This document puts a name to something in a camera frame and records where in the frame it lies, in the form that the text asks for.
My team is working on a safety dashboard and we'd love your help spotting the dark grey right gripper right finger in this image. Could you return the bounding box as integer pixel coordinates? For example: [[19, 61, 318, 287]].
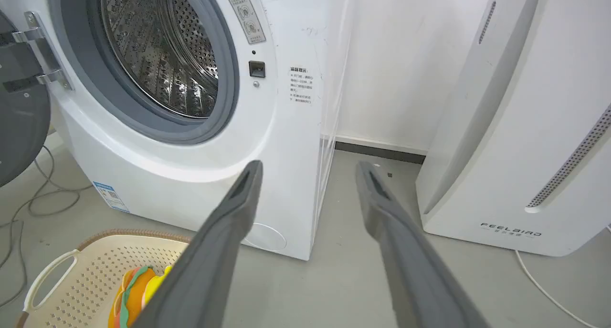
[[355, 161, 492, 328]]

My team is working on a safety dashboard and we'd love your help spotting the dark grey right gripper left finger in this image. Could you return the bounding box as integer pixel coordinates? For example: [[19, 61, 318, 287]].
[[132, 160, 264, 328]]

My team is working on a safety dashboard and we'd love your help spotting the orange yellow plush toy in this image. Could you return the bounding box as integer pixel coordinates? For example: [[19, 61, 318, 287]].
[[108, 265, 172, 328]]

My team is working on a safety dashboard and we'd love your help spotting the washing machine door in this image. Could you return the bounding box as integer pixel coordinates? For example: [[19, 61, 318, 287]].
[[0, 11, 52, 188]]

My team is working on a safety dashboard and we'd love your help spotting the cream perforated laundry basket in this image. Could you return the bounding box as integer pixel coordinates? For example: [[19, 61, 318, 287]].
[[16, 229, 192, 328]]

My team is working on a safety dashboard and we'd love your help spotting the white front-load washing machine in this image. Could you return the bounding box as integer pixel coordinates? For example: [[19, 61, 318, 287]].
[[0, 0, 354, 262]]

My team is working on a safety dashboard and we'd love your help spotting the white air purifier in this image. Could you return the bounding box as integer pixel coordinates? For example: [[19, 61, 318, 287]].
[[415, 0, 611, 257]]

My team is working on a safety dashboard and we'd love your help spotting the white power cable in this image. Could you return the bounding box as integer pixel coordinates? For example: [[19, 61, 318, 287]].
[[514, 225, 611, 328]]

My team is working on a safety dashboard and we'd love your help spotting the grey floor cable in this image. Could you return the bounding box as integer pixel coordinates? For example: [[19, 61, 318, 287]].
[[0, 145, 94, 307]]

